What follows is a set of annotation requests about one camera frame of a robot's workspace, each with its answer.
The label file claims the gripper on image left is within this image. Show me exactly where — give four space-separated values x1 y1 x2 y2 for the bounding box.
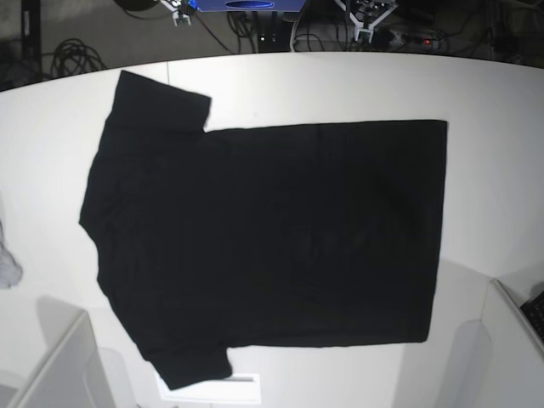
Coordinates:
161 0 196 26

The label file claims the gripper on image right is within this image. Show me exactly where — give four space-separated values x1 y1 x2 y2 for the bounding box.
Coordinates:
335 0 399 42

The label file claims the black T-shirt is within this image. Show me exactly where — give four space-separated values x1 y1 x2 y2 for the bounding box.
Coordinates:
80 71 448 390

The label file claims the blue device at top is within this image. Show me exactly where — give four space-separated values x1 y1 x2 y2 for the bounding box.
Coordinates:
190 0 306 13

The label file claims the white power strip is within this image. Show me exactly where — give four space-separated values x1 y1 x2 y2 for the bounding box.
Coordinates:
386 25 442 50

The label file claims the grey cloth at left edge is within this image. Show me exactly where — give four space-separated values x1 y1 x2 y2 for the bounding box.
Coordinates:
0 202 23 289

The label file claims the black keyboard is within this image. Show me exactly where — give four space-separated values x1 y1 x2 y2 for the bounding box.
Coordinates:
521 292 544 341

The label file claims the white partition lower right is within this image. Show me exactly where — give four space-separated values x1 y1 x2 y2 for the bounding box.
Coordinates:
477 280 543 407

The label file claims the white box lower left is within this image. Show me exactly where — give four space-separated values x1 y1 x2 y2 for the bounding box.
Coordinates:
7 310 116 407

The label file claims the white slotted tray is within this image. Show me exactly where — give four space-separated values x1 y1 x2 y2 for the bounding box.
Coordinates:
155 373 262 405

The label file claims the coiled black cable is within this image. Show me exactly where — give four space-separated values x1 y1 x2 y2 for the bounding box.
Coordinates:
49 37 108 78

